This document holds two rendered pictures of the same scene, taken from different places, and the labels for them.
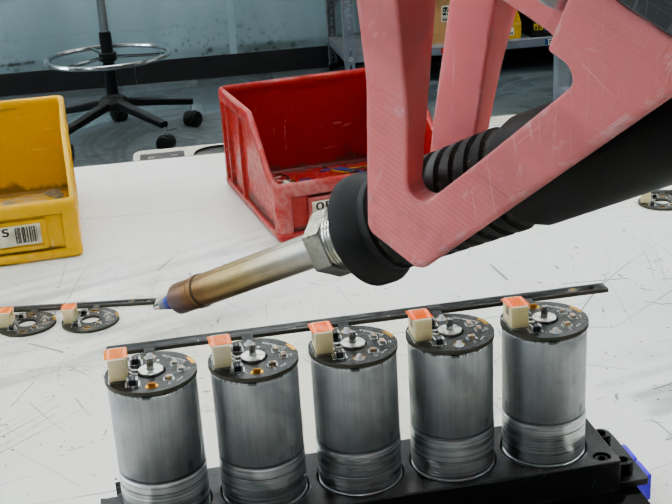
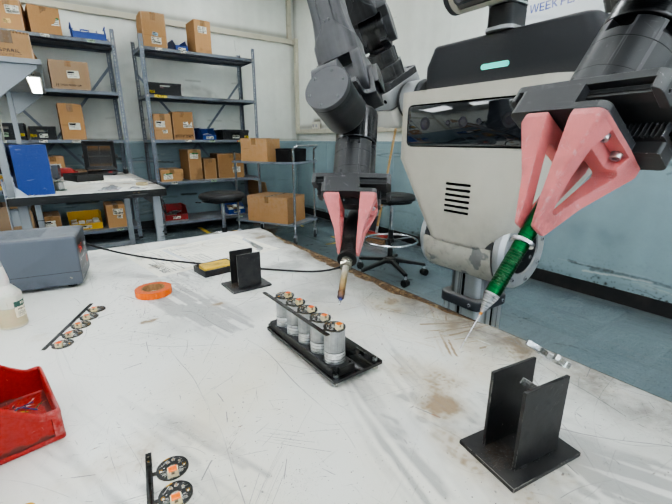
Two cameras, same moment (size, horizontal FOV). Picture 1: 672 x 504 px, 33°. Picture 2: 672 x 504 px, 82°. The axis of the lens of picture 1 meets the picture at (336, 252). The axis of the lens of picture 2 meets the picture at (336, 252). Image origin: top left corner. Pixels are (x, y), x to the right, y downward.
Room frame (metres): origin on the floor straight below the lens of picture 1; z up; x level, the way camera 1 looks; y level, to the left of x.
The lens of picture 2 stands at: (0.45, 0.40, 1.01)
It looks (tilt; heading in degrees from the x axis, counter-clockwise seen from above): 16 degrees down; 243
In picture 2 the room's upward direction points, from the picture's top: straight up
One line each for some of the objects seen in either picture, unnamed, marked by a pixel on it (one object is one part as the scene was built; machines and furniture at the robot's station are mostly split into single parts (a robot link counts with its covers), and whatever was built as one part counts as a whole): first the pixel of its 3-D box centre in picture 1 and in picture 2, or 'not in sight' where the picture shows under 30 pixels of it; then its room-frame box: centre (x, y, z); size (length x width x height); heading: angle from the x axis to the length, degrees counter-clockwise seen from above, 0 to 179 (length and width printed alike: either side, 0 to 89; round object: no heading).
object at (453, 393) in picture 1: (451, 408); (296, 319); (0.29, -0.03, 0.79); 0.02 x 0.02 x 0.05
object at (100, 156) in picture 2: not in sight; (104, 157); (0.64, -3.19, 0.88); 0.30 x 0.23 x 0.25; 8
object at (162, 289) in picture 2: not in sight; (153, 290); (0.45, -0.31, 0.76); 0.06 x 0.06 x 0.01
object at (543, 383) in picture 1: (543, 395); (285, 311); (0.29, -0.06, 0.79); 0.02 x 0.02 x 0.05
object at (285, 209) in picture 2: not in sight; (275, 189); (-0.85, -3.51, 0.51); 0.75 x 0.48 x 1.03; 127
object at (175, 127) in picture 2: not in sight; (202, 131); (-0.31, -4.47, 1.11); 1.20 x 0.45 x 2.22; 8
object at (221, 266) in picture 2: not in sight; (216, 267); (0.32, -0.39, 0.76); 0.07 x 0.05 x 0.02; 16
